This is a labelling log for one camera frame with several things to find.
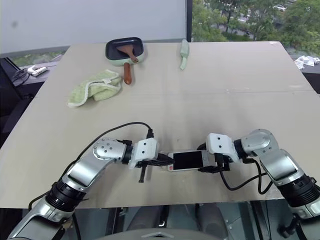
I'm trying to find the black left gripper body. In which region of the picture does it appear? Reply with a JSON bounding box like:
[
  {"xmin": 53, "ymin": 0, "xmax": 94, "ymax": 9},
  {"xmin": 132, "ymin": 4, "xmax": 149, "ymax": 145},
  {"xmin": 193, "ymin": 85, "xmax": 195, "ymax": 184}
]
[{"xmin": 135, "ymin": 157, "xmax": 161, "ymax": 184}]

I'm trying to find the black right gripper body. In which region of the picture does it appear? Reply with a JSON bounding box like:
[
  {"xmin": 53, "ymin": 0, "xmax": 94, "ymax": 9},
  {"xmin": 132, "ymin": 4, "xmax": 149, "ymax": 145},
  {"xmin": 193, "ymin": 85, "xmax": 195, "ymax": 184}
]
[{"xmin": 214, "ymin": 152, "xmax": 233, "ymax": 174}]

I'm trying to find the white smartphone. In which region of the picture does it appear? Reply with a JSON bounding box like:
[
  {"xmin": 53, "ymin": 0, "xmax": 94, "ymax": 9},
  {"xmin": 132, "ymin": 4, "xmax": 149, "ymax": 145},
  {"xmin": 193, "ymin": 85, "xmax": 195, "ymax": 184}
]
[{"xmin": 166, "ymin": 149, "xmax": 218, "ymax": 173}]

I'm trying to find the silver robot torso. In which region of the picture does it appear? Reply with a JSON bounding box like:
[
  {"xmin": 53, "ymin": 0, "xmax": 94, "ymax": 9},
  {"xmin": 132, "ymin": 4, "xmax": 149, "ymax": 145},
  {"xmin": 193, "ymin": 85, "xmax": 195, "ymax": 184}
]
[{"xmin": 96, "ymin": 231, "xmax": 226, "ymax": 240}]

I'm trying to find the light green towel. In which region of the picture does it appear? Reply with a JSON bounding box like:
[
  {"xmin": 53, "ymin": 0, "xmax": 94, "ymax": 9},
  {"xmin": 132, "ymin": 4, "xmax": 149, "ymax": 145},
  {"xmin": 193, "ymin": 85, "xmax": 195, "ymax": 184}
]
[{"xmin": 67, "ymin": 69, "xmax": 123, "ymax": 109}]

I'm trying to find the light green knife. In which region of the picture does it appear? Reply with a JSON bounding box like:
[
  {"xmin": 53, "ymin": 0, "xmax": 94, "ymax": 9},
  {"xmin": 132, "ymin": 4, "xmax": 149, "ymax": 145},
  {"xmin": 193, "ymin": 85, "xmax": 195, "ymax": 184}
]
[{"xmin": 179, "ymin": 39, "xmax": 190, "ymax": 71}]

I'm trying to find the brown wooden spatula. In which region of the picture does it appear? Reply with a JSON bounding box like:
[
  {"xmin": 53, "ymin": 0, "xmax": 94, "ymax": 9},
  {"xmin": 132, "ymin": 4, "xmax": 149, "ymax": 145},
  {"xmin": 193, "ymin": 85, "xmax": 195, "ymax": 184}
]
[{"xmin": 116, "ymin": 44, "xmax": 140, "ymax": 64}]

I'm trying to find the white crumpled cloth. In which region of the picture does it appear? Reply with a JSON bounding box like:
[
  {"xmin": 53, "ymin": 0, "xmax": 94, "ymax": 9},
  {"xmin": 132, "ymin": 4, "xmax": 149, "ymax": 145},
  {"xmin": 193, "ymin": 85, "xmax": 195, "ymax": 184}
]
[{"xmin": 293, "ymin": 54, "xmax": 320, "ymax": 70}]

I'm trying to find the white power strip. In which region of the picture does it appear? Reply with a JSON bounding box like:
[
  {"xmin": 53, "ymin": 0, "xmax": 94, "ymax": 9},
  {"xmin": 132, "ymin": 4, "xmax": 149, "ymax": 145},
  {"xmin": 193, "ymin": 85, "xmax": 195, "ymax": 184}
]
[{"xmin": 26, "ymin": 65, "xmax": 48, "ymax": 77}]

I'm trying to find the black side table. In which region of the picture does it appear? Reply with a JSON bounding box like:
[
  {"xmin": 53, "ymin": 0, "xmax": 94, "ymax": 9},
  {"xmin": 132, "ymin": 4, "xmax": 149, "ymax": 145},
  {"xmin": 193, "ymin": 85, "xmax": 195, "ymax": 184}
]
[{"xmin": 0, "ymin": 56, "xmax": 57, "ymax": 141}]

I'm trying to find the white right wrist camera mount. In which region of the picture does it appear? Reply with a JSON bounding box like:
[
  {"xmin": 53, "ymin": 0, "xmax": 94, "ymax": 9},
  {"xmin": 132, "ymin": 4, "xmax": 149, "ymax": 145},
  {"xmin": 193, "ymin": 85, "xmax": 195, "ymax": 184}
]
[{"xmin": 205, "ymin": 132, "xmax": 240, "ymax": 162}]

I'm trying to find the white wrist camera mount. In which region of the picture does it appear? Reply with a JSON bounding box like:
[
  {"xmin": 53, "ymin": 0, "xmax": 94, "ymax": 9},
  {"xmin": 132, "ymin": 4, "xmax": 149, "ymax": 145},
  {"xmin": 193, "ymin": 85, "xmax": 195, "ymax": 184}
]
[
  {"xmin": 128, "ymin": 138, "xmax": 160, "ymax": 169},
  {"xmin": 205, "ymin": 132, "xmax": 240, "ymax": 162}
]

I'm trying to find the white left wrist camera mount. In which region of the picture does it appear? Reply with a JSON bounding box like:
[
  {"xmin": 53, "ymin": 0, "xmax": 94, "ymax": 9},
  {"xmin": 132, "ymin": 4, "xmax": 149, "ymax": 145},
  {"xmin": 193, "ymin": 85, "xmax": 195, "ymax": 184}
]
[{"xmin": 128, "ymin": 138, "xmax": 160, "ymax": 169}]

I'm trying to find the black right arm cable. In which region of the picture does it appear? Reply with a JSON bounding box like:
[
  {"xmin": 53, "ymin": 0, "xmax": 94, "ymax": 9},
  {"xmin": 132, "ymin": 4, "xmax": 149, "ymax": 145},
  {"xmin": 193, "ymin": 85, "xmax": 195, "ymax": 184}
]
[{"xmin": 216, "ymin": 153, "xmax": 275, "ymax": 195}]

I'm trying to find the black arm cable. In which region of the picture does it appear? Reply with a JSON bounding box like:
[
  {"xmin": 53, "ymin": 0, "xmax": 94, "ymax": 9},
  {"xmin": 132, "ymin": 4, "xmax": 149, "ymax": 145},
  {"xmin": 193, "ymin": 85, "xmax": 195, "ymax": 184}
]
[
  {"xmin": 27, "ymin": 121, "xmax": 156, "ymax": 211},
  {"xmin": 216, "ymin": 153, "xmax": 275, "ymax": 195}
]

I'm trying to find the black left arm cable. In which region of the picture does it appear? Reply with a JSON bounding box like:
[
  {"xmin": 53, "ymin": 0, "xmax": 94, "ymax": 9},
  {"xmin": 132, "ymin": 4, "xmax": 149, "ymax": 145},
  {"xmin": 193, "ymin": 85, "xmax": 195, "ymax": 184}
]
[{"xmin": 27, "ymin": 121, "xmax": 156, "ymax": 211}]

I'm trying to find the green frying pan wooden handle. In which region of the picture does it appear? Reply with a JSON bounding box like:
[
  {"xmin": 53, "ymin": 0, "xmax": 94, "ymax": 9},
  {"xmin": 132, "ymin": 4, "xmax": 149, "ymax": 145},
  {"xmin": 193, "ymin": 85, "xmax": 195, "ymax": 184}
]
[{"xmin": 104, "ymin": 36, "xmax": 146, "ymax": 85}]

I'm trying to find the black window frame post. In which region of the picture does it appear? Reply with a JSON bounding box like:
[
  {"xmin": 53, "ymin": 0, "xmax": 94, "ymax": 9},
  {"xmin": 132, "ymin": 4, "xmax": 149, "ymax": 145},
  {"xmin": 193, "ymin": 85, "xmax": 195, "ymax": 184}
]
[{"xmin": 185, "ymin": 0, "xmax": 194, "ymax": 43}]

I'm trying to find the black power strip cable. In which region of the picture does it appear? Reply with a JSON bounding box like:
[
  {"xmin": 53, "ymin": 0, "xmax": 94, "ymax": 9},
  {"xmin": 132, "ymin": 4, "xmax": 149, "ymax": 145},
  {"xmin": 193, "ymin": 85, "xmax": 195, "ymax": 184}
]
[{"xmin": 11, "ymin": 67, "xmax": 30, "ymax": 83}]

